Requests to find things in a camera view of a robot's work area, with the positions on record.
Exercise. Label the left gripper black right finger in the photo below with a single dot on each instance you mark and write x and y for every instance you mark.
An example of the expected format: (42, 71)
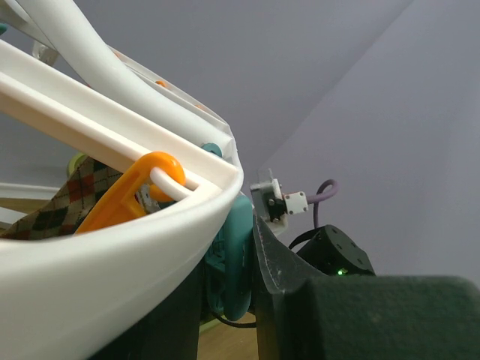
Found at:
(304, 314)

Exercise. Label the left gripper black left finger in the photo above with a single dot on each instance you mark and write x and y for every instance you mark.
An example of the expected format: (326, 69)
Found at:
(169, 331)

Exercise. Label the teal clothes peg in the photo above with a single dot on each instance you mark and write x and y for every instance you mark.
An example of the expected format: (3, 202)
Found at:
(228, 263)

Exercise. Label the white round sock hanger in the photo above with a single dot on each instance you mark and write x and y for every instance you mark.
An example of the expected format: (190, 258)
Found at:
(69, 296)

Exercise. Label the orange clothes peg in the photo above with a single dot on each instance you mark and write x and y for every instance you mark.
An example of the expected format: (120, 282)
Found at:
(119, 205)

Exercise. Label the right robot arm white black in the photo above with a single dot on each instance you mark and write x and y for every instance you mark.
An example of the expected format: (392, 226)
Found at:
(332, 252)

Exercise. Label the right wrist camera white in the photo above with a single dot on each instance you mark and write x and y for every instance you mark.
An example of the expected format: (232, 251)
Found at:
(274, 206)

